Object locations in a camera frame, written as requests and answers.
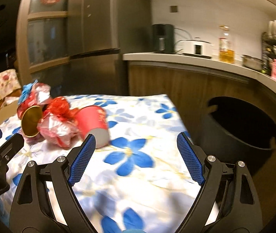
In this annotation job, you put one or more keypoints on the red orange plastic bag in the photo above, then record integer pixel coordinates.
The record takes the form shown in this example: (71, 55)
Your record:
(60, 108)

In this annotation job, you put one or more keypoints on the red white clear bag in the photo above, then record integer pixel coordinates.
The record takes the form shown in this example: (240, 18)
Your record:
(56, 131)

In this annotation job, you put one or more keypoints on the black air fryer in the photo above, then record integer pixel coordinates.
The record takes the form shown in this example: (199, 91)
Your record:
(163, 38)

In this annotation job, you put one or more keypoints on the cooking oil bottle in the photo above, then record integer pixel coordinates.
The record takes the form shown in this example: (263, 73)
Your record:
(226, 50)

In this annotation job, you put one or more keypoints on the dark steel refrigerator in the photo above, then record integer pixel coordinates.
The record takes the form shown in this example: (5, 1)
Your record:
(99, 34)

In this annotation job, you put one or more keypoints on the steel bowl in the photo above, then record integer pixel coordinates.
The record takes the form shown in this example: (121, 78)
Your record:
(252, 63)

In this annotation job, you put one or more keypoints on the white slow cooker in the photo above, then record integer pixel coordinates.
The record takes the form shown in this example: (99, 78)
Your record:
(197, 48)

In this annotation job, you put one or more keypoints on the large red gold paper cup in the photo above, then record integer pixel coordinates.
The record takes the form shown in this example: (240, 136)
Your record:
(30, 119)

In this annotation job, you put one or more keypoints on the black trash bin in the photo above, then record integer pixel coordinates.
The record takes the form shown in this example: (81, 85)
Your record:
(238, 131)

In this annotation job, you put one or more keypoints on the small red paper cup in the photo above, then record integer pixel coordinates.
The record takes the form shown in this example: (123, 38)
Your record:
(92, 120)

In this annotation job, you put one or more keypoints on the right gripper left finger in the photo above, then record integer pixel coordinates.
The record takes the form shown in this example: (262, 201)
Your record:
(32, 211)

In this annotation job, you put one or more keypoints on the chair with floral cover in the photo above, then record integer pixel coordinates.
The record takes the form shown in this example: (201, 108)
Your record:
(9, 85)

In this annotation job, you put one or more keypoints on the red printed clear bag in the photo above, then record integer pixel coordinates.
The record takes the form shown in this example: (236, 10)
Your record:
(40, 95)

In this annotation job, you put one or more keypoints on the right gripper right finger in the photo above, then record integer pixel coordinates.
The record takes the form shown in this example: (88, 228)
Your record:
(227, 200)

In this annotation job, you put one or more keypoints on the wooden lower cabinets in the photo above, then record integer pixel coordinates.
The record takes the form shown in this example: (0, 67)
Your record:
(190, 88)

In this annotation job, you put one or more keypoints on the wooden glass door cabinet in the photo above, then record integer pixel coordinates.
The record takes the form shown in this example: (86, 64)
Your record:
(42, 45)

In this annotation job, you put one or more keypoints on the blue knotted plastic bag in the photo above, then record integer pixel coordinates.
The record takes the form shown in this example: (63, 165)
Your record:
(26, 92)

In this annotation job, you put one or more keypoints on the floral blue white tablecloth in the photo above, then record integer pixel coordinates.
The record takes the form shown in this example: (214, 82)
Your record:
(139, 179)

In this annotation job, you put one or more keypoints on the black dish rack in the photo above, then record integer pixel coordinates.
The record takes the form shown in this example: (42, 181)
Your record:
(268, 47)

